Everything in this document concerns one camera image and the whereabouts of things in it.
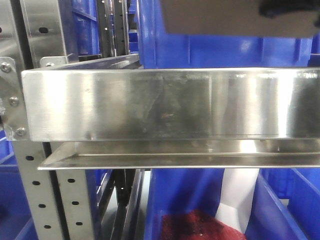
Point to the red mesh bag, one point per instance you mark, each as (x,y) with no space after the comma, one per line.
(196,225)

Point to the blue bin lower shelf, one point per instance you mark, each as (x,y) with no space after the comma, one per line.
(180,191)

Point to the stainless steel shelf tray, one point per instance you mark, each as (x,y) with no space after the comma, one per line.
(122,116)

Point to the large blue bin upper shelf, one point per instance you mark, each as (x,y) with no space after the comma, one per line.
(161,50)

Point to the perforated steel shelf upright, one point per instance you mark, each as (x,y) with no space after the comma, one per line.
(36,36)

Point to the brown cardboard box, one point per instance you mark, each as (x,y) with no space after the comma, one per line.
(235,18)

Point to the blue bin lower right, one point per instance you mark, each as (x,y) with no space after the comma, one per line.
(286,205)

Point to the black perforated rack post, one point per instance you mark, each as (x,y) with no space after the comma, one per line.
(113,27)

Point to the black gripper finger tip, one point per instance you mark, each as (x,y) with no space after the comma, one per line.
(275,8)

